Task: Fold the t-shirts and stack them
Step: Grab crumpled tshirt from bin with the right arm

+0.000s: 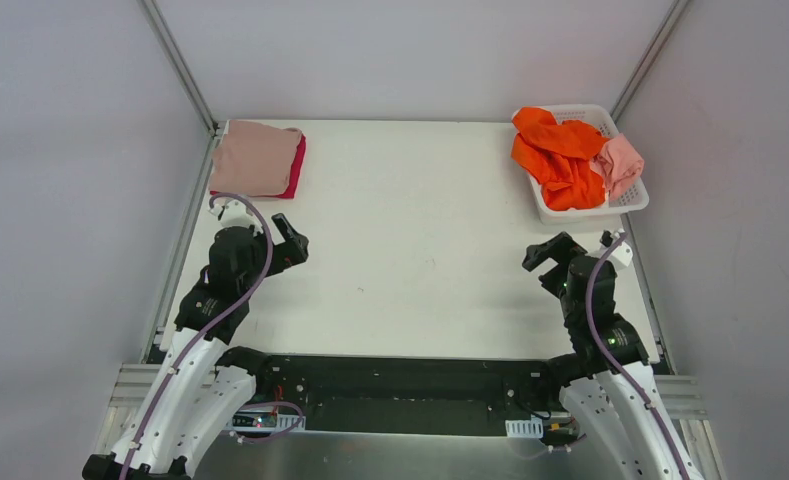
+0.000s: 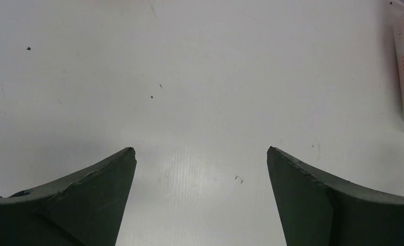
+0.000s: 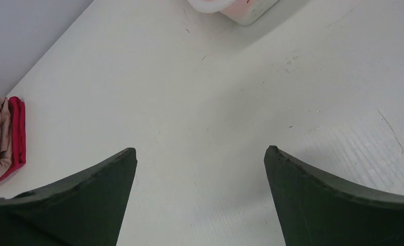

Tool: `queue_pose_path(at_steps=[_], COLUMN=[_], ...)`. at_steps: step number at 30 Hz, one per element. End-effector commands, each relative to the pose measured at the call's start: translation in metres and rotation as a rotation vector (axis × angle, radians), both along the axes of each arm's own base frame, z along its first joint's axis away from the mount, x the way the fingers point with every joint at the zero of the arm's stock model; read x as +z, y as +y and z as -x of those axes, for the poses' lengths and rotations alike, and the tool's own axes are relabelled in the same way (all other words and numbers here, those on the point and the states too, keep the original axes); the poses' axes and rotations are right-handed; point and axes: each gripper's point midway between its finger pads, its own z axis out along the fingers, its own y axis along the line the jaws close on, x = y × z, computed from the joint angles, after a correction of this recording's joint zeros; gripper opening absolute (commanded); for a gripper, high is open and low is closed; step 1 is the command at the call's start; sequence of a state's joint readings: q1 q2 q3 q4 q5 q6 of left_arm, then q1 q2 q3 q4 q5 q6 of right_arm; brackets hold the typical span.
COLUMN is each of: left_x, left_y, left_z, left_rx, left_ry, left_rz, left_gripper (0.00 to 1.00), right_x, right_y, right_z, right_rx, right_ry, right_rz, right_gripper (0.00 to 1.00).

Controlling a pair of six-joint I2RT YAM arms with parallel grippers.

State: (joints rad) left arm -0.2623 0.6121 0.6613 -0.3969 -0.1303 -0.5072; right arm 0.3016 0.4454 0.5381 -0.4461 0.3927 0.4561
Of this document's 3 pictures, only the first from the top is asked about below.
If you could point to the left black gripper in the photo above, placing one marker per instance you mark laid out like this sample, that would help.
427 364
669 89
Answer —
283 250

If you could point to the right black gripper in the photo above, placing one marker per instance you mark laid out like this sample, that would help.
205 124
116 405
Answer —
553 259

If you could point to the orange t-shirt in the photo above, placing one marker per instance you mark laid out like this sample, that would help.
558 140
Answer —
558 156

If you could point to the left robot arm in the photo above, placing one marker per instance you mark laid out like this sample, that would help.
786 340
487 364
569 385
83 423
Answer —
204 380

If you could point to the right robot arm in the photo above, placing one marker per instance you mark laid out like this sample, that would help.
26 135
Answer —
607 383

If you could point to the folded crimson t-shirt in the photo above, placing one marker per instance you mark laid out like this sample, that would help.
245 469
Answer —
296 169

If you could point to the folded beige t-shirt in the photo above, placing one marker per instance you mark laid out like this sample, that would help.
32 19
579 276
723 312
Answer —
256 159

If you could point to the white plastic laundry basket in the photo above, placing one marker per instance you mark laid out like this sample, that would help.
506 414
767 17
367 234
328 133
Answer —
635 199

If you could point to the pink t-shirt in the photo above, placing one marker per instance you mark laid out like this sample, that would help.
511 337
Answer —
619 164

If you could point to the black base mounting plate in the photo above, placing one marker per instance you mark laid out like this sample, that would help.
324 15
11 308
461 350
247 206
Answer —
456 397

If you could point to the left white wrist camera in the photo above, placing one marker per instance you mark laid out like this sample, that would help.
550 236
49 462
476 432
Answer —
234 213

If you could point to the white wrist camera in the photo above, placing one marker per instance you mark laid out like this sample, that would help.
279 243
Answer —
234 213
614 246

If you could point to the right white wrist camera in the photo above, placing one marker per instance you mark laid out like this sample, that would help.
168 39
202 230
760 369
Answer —
614 246

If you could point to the right aluminium frame post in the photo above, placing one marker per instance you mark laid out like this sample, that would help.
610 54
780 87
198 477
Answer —
650 55

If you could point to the aluminium frame post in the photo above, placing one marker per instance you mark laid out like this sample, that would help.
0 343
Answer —
650 55
172 51

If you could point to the left aluminium frame post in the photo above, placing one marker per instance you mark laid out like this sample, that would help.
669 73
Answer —
172 51

